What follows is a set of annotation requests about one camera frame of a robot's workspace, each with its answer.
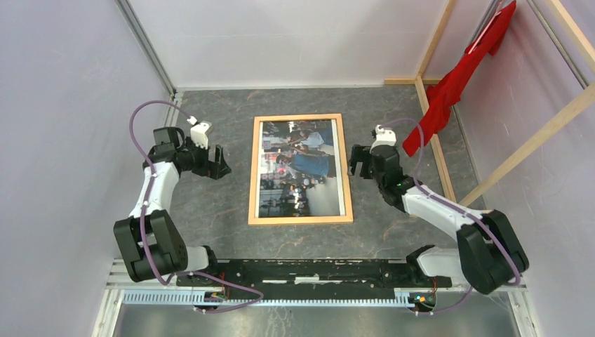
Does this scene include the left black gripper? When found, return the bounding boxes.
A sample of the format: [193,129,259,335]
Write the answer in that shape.
[182,138,231,180]

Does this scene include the wooden picture frame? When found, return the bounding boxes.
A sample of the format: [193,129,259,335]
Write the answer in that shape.
[247,113,354,227]

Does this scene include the printed colour photo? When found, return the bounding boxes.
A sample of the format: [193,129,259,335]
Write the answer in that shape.
[257,119,347,218]

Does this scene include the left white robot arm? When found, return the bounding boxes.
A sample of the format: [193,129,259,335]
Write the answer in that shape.
[113,121,231,282]

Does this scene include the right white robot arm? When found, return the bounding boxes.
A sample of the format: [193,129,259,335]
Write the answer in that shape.
[349,145,529,294]

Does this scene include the wooden stand structure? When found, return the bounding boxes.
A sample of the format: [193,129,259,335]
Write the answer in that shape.
[384,0,595,218]

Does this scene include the red cloth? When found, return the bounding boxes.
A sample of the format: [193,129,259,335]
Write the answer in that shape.
[402,1,516,157]

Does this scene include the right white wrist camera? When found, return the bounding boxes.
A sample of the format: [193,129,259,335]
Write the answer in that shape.
[370,124,396,151]

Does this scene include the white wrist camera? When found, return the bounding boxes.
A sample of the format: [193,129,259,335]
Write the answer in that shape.
[187,116,213,150]
[370,124,396,151]

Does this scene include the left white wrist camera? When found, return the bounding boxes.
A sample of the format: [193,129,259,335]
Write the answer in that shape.
[187,116,213,150]

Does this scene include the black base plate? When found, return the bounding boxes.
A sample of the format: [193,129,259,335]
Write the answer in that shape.
[175,258,453,301]

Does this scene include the aluminium rail base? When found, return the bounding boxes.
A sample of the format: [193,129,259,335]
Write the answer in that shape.
[105,258,528,308]

